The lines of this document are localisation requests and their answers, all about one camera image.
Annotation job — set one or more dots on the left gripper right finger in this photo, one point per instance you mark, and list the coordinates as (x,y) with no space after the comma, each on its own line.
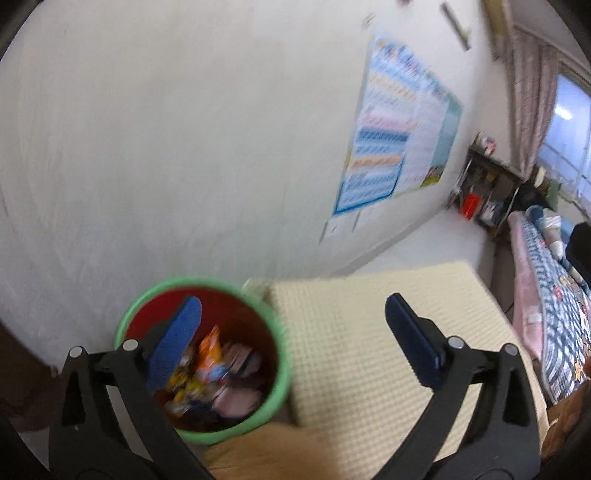
(502,439)

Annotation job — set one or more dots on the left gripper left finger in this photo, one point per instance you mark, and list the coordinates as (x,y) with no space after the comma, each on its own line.
(85,439)

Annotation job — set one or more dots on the orange snack bag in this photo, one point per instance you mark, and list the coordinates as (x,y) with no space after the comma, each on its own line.
(199,377)

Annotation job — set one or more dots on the large pink snack bag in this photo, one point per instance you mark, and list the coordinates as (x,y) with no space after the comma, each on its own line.
(236,402)

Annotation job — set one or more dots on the white blue milk carton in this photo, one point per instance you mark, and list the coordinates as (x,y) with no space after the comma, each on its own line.
(240,360)

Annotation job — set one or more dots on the green red trash bin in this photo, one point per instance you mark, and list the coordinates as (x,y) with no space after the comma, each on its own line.
(242,319)

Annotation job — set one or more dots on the plaid blue bed quilt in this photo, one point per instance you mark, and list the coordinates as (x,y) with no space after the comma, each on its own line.
(551,300)

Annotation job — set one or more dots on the checkered yellow tablecloth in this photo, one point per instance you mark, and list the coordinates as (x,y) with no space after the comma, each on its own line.
(351,380)

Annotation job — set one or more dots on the tan fuzzy sleeve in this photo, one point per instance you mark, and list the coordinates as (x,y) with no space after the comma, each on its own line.
(274,451)

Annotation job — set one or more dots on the red small bin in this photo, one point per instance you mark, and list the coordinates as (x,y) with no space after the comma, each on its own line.
(470,205)

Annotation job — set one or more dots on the dark metal shelf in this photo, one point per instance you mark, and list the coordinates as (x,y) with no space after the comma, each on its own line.
(497,183)

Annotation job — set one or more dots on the window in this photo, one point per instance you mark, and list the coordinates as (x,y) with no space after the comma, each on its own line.
(565,151)

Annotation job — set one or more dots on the pink patterned curtain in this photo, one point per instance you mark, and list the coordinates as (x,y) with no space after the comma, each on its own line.
(533,69)

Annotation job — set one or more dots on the double white wall socket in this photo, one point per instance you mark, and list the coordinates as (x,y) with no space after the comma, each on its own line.
(361,220)

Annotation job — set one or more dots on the white wall outlet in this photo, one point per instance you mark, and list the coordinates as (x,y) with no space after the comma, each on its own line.
(325,230)

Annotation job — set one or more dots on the green blue wall poster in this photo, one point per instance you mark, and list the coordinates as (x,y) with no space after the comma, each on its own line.
(446,139)

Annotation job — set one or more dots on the middle white wall poster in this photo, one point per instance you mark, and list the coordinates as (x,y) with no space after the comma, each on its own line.
(421,167)

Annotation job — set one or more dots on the pinyin wall poster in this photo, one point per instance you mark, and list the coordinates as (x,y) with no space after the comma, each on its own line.
(384,124)

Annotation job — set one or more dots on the black wall rail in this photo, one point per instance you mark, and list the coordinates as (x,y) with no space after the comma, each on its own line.
(462,33)

